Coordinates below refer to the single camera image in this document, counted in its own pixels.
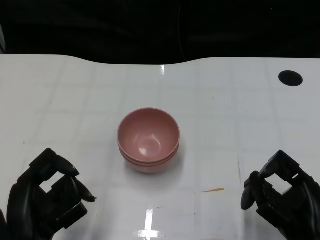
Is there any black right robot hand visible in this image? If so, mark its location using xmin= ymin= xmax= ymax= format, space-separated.
xmin=240 ymin=149 xmax=320 ymax=240

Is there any black round table grommet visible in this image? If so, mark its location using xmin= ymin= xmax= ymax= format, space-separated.
xmin=278 ymin=70 xmax=304 ymax=88

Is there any orange sliver on table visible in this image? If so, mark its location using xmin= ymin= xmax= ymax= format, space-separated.
xmin=201 ymin=187 xmax=225 ymax=194

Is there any grey object at edge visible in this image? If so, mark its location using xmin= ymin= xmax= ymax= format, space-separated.
xmin=0 ymin=23 xmax=6 ymax=54

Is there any black backdrop cloth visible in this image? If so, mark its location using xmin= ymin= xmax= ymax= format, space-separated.
xmin=0 ymin=0 xmax=320 ymax=65

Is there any pink plastic bowl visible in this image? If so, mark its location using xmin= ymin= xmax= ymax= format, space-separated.
xmin=119 ymin=144 xmax=180 ymax=166
xmin=122 ymin=149 xmax=180 ymax=175
xmin=117 ymin=107 xmax=181 ymax=163

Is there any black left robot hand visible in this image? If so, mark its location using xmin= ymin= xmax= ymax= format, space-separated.
xmin=6 ymin=147 xmax=97 ymax=240

